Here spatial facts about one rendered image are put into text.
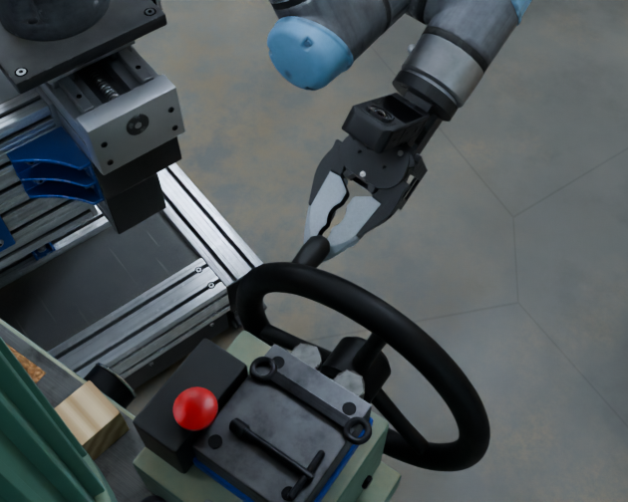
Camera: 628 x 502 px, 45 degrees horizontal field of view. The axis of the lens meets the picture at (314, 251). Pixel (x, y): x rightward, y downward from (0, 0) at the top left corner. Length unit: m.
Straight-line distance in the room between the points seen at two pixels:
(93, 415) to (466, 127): 1.61
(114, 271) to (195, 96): 0.73
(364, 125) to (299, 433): 0.29
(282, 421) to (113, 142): 0.61
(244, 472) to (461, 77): 0.44
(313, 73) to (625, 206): 1.40
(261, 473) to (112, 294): 1.06
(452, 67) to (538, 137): 1.35
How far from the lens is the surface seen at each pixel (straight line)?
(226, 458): 0.54
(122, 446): 0.66
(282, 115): 2.09
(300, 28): 0.72
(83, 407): 0.64
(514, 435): 1.65
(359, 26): 0.75
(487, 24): 0.79
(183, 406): 0.53
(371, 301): 0.64
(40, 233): 1.32
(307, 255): 0.73
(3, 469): 0.18
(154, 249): 1.59
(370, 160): 0.76
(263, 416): 0.54
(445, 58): 0.78
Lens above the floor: 1.51
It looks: 56 degrees down
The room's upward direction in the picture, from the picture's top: straight up
